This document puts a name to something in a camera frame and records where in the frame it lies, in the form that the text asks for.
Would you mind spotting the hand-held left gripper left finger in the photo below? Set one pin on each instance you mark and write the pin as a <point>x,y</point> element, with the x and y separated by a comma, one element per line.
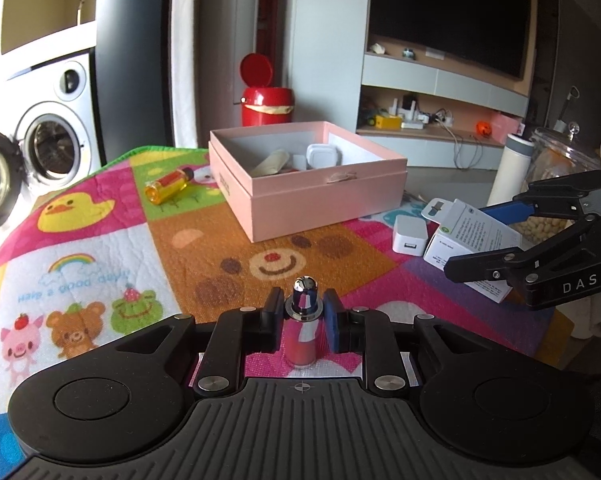
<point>273,312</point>

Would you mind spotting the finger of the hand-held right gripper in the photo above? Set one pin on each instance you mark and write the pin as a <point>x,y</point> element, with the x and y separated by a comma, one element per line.
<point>510,210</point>
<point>480,267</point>

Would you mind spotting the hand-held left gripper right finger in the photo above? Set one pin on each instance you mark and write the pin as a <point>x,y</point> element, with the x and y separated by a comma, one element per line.
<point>333,321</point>

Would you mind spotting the white cardboard carton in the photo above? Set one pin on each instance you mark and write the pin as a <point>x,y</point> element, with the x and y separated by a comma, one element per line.
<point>475,240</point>

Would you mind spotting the pink lip gloss tube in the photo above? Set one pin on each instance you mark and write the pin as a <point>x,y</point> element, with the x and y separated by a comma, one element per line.
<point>303,340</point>

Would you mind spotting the white charger plug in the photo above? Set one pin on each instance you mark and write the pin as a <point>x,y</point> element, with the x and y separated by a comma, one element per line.
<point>410,235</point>

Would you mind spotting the pink cardboard box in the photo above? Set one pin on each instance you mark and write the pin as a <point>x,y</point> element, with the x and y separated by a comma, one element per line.
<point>305,205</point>

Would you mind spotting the beige cream tube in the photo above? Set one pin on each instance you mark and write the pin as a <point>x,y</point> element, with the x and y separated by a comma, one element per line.
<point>273,162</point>

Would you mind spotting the small white case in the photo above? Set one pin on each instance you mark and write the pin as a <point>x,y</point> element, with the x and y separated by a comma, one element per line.
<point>324,156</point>

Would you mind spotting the white thermos bottle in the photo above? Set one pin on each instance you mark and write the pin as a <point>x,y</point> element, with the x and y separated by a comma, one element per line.
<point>507,175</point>

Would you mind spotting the glass jar of beans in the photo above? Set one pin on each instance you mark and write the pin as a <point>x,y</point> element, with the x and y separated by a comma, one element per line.
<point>555,155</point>

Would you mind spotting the orange pumpkin toy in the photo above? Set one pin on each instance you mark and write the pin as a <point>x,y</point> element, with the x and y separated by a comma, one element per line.
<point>483,128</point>

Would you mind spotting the small pink box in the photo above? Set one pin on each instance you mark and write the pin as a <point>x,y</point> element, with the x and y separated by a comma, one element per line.
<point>505,124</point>

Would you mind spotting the white power strip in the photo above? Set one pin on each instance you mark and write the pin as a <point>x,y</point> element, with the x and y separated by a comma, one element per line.
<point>430,121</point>

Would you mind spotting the white router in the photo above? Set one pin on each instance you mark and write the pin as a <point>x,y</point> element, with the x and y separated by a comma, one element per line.
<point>410,110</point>

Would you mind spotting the yellow toy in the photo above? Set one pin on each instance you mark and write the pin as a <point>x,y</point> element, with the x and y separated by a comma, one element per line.
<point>386,122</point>

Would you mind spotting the colourful cartoon printed mat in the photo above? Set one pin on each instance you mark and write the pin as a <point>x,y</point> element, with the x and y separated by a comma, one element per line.
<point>130,240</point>

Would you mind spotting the yellow liquid bottle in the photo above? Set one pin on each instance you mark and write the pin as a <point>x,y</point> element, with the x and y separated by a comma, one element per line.
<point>170,185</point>

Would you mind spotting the grey television cabinet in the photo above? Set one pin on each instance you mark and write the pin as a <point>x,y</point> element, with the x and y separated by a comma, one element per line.
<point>405,72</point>

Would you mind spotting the white flat bar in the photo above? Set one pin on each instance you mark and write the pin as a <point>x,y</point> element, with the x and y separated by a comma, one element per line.
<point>433,52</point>

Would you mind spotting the small round ornament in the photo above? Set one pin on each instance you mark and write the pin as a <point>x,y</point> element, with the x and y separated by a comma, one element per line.
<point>409,53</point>

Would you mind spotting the red trash can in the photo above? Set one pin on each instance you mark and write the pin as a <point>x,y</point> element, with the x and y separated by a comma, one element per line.
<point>265,107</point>

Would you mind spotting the small white ornament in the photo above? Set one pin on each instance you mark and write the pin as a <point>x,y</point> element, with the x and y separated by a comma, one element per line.
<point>379,48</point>

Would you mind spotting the black television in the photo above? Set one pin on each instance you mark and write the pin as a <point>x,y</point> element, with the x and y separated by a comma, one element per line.
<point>450,10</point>

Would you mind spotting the white curtain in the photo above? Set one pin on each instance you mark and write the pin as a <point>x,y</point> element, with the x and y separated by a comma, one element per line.
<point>185,50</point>

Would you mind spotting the silver washing machine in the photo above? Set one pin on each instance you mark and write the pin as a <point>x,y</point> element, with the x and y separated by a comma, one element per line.
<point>75,110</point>

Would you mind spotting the red wall hanging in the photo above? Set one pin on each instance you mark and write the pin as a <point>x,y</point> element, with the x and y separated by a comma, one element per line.
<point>266,5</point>

